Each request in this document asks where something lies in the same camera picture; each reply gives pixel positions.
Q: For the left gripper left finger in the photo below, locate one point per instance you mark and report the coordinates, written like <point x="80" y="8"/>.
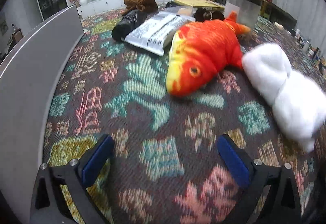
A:
<point x="48" y="204"/>

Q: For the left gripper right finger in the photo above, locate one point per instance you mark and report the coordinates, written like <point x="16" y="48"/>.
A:
<point x="282" y="204"/>

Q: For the white towel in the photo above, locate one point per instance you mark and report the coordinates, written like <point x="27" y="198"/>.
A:
<point x="297" y="102"/>

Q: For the orange fish plush toy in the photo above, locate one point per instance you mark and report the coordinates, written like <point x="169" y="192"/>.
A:
<point x="200" y="50"/>

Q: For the patterned woven tablecloth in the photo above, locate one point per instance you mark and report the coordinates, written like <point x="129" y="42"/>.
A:
<point x="166" y="167"/>

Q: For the white cardboard box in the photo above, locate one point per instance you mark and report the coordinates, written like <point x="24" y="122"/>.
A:
<point x="29" y="77"/>

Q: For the bottles on table edge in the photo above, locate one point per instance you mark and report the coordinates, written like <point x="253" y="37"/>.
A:
<point x="312" y="53"/>

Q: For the grey printed mailer package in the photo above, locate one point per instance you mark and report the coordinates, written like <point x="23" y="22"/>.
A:
<point x="155" y="33"/>

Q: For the clear container black lid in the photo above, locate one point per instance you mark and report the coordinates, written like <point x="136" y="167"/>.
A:
<point x="247" y="11"/>

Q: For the black plastic bag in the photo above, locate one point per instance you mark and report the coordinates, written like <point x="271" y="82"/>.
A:
<point x="129" y="22"/>

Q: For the black furry item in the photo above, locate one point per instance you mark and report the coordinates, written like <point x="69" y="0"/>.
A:
<point x="202" y="15"/>

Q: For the white tv console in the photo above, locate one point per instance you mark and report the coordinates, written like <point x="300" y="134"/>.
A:
<point x="99" y="6"/>

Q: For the yellow flat box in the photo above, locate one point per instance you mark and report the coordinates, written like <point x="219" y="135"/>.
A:
<point x="204" y="4"/>

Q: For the brown knit cloth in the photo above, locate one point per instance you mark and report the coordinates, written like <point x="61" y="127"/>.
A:
<point x="147" y="6"/>

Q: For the wooden crib frame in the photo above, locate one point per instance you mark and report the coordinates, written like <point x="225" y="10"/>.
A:
<point x="273" y="13"/>

